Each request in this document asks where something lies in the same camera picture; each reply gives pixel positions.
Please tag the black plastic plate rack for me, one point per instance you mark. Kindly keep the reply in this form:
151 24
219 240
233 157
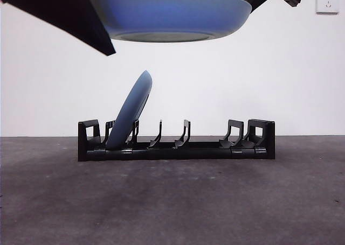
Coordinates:
202 153

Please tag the pale green round plate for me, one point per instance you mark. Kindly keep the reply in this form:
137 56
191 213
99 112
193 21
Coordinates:
175 13

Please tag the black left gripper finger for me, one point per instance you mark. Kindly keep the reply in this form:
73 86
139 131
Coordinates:
62 10

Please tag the blue round plate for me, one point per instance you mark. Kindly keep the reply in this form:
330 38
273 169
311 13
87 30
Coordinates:
132 107

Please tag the white wall socket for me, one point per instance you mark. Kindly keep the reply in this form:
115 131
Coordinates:
327 1

